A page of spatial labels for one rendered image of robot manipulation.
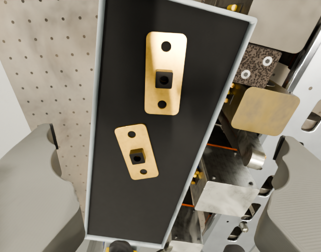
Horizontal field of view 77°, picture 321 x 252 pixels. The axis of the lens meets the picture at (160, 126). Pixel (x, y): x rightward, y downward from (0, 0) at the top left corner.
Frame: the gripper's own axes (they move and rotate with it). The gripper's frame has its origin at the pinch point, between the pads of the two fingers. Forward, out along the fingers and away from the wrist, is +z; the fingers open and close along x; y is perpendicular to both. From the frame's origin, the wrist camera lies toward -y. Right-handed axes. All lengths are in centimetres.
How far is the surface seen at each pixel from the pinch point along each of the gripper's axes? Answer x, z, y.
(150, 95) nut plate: -1.5, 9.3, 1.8
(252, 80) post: 12.1, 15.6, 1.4
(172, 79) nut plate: 0.7, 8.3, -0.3
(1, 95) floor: -112, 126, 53
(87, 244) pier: -55, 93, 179
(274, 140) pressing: 25.4, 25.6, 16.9
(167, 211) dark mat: 1.8, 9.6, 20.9
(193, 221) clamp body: 12, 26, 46
